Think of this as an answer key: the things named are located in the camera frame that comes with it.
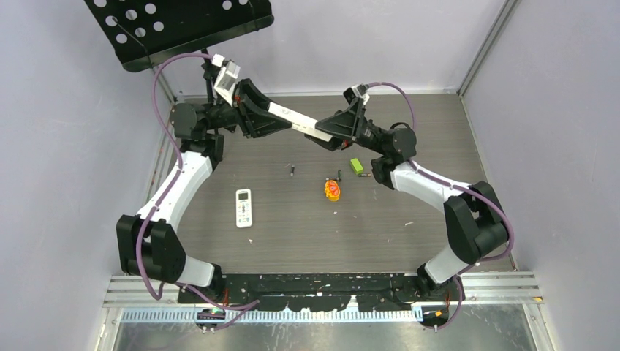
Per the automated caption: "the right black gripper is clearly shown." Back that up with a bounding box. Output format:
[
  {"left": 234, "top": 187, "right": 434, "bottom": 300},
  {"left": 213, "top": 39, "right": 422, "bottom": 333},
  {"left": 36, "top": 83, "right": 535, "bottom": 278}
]
[{"left": 304, "top": 97, "right": 388, "bottom": 156}]

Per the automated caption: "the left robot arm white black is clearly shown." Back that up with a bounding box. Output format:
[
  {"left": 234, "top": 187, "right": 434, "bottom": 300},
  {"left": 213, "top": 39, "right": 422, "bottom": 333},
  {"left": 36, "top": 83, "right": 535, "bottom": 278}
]
[{"left": 116, "top": 79, "right": 316, "bottom": 303}]

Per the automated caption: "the black music stand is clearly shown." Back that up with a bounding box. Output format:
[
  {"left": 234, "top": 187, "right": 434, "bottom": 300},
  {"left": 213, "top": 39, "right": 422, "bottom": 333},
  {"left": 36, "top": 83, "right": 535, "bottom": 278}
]
[{"left": 86, "top": 1, "right": 274, "bottom": 105}]

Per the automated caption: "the long white remote control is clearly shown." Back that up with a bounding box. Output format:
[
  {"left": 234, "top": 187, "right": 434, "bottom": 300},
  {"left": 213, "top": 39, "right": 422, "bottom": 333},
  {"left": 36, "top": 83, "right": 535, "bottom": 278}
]
[{"left": 268, "top": 102, "right": 332, "bottom": 142}]

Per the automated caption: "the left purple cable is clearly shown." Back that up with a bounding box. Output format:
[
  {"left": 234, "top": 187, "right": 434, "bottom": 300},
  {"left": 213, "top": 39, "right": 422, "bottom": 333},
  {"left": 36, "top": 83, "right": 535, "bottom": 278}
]
[{"left": 135, "top": 52, "right": 260, "bottom": 312}]

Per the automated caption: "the green rectangular block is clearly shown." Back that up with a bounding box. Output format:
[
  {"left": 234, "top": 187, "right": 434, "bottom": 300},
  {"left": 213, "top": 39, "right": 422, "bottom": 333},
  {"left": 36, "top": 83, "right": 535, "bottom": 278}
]
[{"left": 349, "top": 158, "right": 363, "bottom": 175}]

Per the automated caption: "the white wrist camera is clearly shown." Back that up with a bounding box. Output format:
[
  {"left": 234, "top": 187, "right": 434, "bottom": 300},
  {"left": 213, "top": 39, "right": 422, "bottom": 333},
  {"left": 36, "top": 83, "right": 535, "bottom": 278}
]
[
  {"left": 211, "top": 54, "right": 241, "bottom": 106},
  {"left": 343, "top": 83, "right": 370, "bottom": 105}
]

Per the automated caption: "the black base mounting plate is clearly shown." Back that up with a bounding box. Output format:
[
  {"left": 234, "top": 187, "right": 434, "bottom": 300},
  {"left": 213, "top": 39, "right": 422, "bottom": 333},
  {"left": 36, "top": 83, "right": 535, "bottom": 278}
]
[{"left": 178, "top": 273, "right": 464, "bottom": 312}]

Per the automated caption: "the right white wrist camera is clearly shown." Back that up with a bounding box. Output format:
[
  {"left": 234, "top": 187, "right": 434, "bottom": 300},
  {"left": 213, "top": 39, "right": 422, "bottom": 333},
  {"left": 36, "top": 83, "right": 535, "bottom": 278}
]
[{"left": 343, "top": 83, "right": 370, "bottom": 105}]

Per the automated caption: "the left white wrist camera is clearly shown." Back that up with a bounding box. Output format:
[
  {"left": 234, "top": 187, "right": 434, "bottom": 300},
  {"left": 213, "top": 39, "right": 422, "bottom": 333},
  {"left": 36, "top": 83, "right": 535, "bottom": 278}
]
[{"left": 211, "top": 54, "right": 241, "bottom": 106}]

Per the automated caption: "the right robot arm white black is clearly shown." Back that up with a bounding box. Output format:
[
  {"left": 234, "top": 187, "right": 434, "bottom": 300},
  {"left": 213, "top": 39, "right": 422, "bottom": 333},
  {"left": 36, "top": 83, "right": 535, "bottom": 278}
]
[{"left": 313, "top": 98, "right": 514, "bottom": 301}]

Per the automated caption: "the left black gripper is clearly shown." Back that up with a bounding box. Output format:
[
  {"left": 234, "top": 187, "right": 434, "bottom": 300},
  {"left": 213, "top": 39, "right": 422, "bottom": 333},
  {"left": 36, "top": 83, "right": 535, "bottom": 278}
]
[{"left": 203, "top": 80, "right": 292, "bottom": 139}]

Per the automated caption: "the orange yellow toy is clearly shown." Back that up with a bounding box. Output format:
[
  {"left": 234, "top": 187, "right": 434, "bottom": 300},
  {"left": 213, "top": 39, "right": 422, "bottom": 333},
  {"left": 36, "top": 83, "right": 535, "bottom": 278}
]
[{"left": 324, "top": 181, "right": 341, "bottom": 202}]

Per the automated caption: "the white air conditioner remote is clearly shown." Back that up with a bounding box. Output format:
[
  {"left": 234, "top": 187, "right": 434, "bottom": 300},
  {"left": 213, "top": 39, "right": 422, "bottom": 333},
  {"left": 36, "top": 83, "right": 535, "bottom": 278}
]
[{"left": 235, "top": 189, "right": 253, "bottom": 229}]

